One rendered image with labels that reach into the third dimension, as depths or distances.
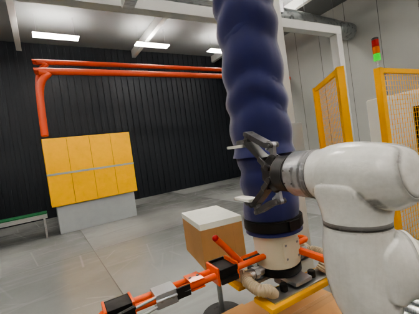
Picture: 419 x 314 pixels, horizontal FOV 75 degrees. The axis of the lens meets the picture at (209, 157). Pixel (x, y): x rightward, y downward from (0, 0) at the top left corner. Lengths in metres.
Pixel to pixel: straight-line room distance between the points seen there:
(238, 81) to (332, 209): 0.65
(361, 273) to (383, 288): 0.03
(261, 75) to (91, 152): 7.28
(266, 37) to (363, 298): 0.83
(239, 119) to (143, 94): 11.25
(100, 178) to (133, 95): 5.05
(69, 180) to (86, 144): 1.02
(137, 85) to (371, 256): 11.98
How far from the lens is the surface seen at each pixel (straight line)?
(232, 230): 2.50
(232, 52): 1.02
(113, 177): 8.13
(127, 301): 0.91
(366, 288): 0.49
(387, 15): 11.26
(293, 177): 0.51
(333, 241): 0.48
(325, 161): 0.46
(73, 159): 7.98
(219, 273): 0.97
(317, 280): 1.15
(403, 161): 0.43
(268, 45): 1.03
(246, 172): 1.01
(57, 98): 11.52
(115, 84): 11.99
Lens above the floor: 1.65
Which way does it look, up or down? 2 degrees down
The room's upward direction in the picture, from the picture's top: 8 degrees counter-clockwise
